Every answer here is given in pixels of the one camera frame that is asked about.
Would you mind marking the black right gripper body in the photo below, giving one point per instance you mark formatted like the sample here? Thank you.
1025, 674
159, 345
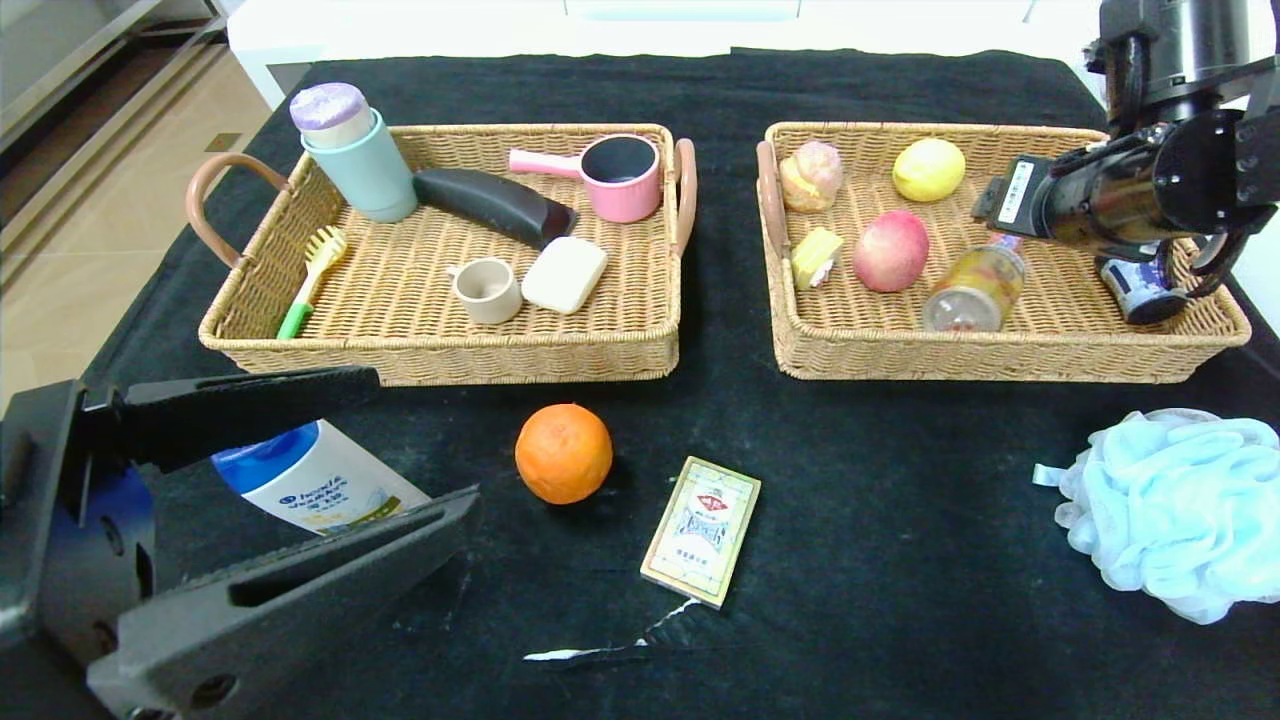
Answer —
1014, 192

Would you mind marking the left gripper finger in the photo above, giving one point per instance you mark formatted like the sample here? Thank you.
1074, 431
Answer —
230, 410
340, 580

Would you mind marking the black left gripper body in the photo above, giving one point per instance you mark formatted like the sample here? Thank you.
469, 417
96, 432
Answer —
60, 540

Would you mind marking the white shampoo bottle blue cap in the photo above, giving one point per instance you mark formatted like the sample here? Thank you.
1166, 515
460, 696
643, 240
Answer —
320, 490

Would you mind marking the yellow drink can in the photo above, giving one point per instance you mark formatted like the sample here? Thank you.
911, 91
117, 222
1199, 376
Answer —
975, 290

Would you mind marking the pink peach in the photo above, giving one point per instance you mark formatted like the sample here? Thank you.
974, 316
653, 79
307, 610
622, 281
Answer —
890, 250

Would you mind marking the orange candy tube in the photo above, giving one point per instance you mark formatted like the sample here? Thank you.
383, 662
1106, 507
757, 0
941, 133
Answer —
1005, 241

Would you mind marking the yellow lemon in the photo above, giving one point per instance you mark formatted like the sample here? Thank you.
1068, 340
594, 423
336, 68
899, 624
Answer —
928, 170

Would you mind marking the dark blue printed jar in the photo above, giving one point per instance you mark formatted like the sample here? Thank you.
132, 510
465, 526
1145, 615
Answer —
1140, 295

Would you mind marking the yellow green brush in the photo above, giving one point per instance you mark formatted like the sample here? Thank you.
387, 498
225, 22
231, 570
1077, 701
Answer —
323, 253

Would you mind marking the pink frosted pastry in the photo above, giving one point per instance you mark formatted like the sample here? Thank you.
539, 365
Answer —
812, 177

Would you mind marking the yellow cake slice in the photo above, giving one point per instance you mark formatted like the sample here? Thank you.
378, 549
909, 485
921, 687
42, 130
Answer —
817, 258

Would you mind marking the orange fruit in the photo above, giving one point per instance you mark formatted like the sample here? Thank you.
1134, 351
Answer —
564, 455

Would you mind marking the brass floor socket cover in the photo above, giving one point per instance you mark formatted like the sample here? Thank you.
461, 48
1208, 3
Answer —
226, 143

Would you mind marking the teal plastic cup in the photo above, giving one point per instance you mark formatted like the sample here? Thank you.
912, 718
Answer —
372, 178

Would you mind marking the small beige cup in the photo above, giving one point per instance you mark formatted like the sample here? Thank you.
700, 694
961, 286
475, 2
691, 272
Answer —
493, 298

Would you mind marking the purple capped beige bottle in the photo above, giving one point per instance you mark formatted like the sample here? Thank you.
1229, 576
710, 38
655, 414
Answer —
332, 108

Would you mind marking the dark eggplant shaped object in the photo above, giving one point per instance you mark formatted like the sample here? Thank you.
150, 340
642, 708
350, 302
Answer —
488, 203

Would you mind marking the light blue bath pouf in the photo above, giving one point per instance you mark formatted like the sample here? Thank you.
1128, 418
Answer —
1170, 510

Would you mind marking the cream soap bar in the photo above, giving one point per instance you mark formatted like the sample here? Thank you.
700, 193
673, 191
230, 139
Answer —
564, 276

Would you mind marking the printed card box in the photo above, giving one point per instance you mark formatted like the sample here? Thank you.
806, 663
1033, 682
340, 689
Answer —
700, 530

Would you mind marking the white cabinet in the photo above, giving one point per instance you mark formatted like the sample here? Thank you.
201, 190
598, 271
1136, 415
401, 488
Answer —
290, 40

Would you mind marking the pink toy saucepan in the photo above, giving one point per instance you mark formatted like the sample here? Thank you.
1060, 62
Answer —
623, 193

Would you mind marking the grey metal cabinet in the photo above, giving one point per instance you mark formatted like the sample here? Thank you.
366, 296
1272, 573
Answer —
70, 50

